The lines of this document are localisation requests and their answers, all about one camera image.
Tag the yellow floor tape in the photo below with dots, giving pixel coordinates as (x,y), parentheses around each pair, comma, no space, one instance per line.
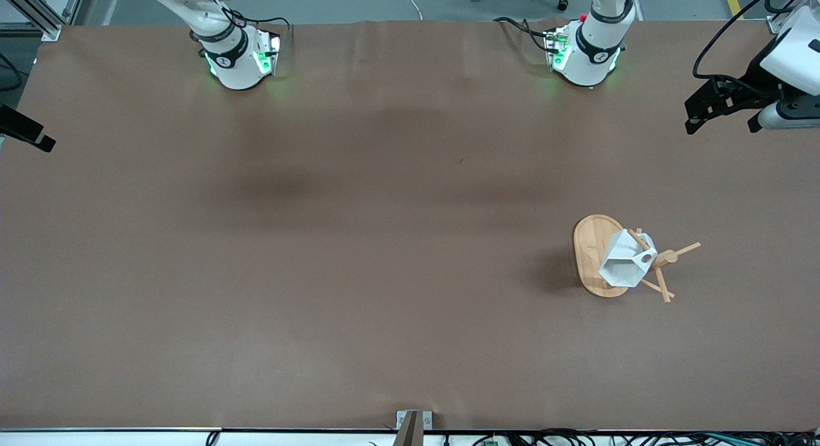
(733,0)

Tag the white faceted cup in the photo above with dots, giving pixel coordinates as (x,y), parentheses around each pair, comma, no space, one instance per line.
(624,266)

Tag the grey metal camera bracket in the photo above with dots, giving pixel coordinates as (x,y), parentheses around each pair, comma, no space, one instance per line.
(413,427)

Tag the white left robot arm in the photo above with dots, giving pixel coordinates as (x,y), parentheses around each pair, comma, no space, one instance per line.
(592,55)

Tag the wooden cup rack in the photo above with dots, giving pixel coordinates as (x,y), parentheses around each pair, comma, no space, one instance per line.
(592,254)

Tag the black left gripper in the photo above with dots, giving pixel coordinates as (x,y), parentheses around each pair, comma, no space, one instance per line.
(753,78)

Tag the aluminium frame profile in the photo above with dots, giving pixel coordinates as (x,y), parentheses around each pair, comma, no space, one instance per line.
(38,13)

